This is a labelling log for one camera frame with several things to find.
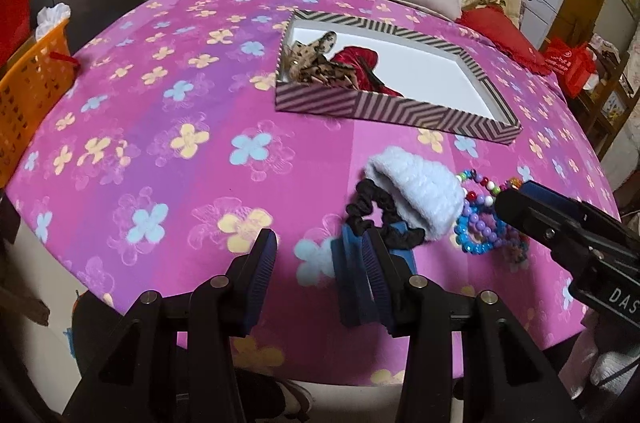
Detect striped cardboard box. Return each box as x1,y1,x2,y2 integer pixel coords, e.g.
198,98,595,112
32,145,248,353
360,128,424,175
274,9,523,146

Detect dark blue hair tie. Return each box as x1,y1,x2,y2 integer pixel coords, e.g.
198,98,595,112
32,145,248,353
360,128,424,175
330,223,418,329

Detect pink floral bedsheet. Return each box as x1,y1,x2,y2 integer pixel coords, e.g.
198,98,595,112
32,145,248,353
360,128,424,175
2,0,623,389

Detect wooden shelf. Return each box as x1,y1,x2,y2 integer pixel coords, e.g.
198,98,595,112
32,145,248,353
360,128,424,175
570,38,640,159

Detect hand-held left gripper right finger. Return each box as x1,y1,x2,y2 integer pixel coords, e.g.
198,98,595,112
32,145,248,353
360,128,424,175
360,229,583,423

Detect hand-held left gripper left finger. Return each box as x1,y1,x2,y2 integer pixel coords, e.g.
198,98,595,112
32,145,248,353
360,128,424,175
62,228,279,423

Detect red bag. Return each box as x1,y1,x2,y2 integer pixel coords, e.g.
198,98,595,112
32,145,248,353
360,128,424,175
542,36,598,99

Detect red scrunchie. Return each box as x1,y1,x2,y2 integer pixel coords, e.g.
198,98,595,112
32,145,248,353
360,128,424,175
330,46,406,99

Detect leopard print scrunchie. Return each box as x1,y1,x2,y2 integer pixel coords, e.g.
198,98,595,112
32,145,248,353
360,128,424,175
282,30,363,91

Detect red pillow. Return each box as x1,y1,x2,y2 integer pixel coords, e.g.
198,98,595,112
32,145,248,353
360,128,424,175
455,6,556,76

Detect purple bead bracelet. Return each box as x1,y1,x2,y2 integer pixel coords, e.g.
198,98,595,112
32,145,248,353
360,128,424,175
462,198,508,244

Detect white cloth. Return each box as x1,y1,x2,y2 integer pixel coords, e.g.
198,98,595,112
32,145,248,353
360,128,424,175
36,2,72,39

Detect light blue fluffy scrunchie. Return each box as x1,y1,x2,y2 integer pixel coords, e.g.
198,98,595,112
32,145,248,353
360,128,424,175
362,146,468,244

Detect colourful flower bead bracelet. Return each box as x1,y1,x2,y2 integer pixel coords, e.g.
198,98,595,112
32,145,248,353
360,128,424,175
500,223,533,266

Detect person's right forearm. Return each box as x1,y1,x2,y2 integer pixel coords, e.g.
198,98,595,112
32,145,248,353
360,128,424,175
557,303,640,423

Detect blue bead bracelet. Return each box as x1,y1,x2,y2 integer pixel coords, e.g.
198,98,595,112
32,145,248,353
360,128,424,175
454,213,506,256

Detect orange plastic basket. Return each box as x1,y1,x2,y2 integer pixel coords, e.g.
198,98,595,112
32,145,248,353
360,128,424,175
0,20,81,171

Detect black scrunchie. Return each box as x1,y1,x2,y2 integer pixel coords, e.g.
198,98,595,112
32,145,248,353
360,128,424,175
345,178,426,251

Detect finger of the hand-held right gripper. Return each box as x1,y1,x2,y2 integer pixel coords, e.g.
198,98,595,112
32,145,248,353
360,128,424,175
520,180,626,229
495,188,608,259

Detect multicolour bead bracelet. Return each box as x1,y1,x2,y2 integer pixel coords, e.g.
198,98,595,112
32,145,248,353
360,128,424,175
456,169,523,204

